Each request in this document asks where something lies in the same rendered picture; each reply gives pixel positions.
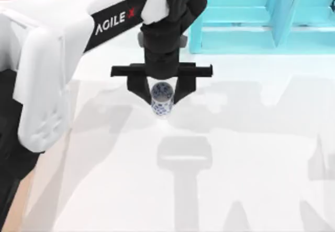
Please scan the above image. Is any blue and white patterned cup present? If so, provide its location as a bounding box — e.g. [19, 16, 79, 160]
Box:
[150, 81, 175, 118]

